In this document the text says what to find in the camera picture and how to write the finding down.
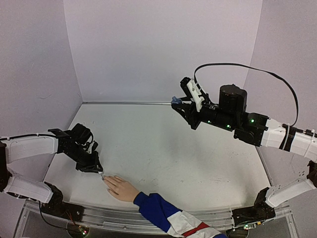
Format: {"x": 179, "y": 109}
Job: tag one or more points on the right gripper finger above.
{"x": 186, "y": 100}
{"x": 184, "y": 111}

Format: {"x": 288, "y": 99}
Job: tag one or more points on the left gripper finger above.
{"x": 88, "y": 170}
{"x": 98, "y": 165}

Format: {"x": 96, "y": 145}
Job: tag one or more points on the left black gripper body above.
{"x": 84, "y": 160}

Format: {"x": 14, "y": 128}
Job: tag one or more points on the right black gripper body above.
{"x": 193, "y": 115}

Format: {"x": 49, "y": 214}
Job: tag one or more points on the blue nail polish bottle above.
{"x": 176, "y": 101}

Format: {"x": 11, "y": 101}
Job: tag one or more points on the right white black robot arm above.
{"x": 254, "y": 129}

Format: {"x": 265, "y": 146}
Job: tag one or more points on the blue white red sleeve forearm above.
{"x": 172, "y": 220}

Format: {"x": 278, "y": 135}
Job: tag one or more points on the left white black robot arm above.
{"x": 78, "y": 144}

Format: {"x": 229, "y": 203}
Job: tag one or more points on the mannequin hand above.
{"x": 120, "y": 189}

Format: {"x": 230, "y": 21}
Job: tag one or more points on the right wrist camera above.
{"x": 194, "y": 92}

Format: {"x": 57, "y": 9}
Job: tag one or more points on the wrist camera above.
{"x": 194, "y": 92}
{"x": 91, "y": 146}

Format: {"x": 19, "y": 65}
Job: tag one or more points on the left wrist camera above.
{"x": 91, "y": 146}

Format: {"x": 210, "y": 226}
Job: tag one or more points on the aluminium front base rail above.
{"x": 108, "y": 222}

